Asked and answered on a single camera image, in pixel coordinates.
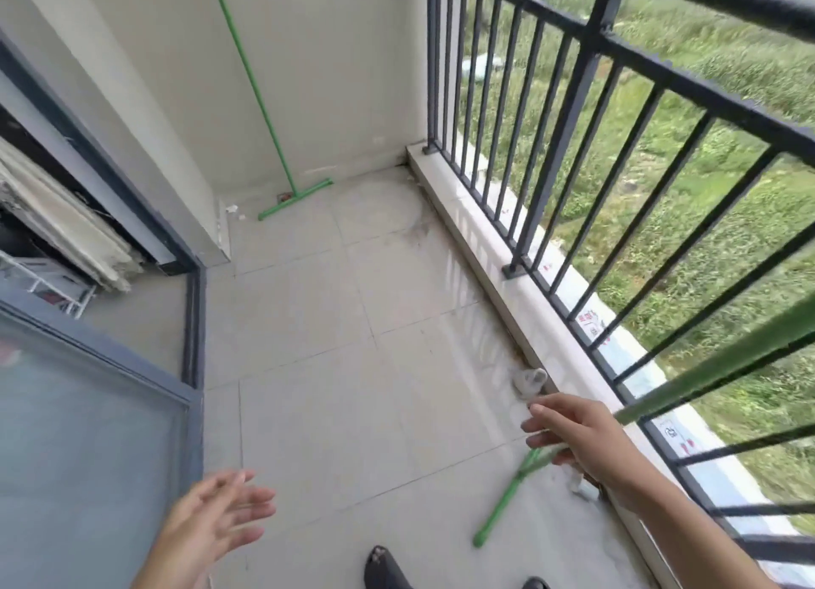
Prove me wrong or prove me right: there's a person's right hand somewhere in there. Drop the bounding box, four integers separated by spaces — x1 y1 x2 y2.
521 392 639 494

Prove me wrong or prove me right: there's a person's left hand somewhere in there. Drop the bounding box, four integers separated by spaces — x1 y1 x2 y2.
155 469 278 584

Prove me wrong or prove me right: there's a green floor squeegee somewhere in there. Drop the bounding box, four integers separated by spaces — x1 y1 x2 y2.
207 0 334 222
473 299 815 549

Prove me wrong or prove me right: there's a person's left forearm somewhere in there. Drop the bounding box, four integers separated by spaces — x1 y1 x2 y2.
130 536 203 589

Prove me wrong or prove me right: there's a person's right forearm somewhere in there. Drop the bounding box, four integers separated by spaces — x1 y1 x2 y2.
599 454 785 589

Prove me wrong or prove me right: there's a grey-framed sliding glass door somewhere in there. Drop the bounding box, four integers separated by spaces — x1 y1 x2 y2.
0 296 206 589

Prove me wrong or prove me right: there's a white stone curb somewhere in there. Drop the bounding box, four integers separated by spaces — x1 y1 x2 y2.
405 139 679 589

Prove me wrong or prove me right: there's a black metal balcony railing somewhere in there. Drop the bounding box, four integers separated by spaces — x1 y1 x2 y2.
424 0 815 589

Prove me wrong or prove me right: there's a stack of white boards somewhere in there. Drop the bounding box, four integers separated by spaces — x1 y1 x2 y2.
0 135 146 294

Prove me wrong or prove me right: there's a white plastic sheet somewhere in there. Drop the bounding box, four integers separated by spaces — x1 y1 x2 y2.
460 51 511 81

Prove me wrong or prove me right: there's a white wire rack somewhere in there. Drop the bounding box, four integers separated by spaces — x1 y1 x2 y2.
0 250 98 320

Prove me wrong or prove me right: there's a dark grey door frame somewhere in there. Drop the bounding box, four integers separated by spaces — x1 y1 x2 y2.
0 27 208 390

